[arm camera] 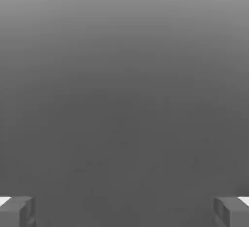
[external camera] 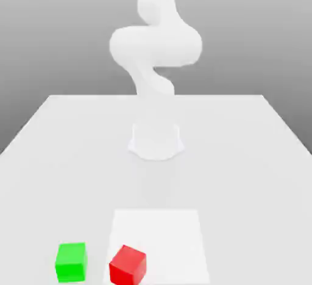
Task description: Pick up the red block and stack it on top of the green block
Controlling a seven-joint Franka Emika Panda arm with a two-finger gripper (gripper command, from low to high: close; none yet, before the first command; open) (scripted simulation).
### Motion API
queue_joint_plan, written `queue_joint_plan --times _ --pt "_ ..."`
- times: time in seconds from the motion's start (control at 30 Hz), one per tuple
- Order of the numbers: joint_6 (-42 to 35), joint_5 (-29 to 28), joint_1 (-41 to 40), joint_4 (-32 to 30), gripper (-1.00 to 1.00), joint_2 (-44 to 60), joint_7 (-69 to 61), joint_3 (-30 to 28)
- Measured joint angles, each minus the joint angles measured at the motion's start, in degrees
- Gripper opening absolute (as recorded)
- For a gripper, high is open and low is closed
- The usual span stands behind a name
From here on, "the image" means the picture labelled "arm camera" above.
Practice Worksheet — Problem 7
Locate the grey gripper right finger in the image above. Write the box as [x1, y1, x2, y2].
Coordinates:
[213, 196, 249, 227]

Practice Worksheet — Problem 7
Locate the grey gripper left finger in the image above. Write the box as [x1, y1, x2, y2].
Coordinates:
[0, 196, 36, 227]

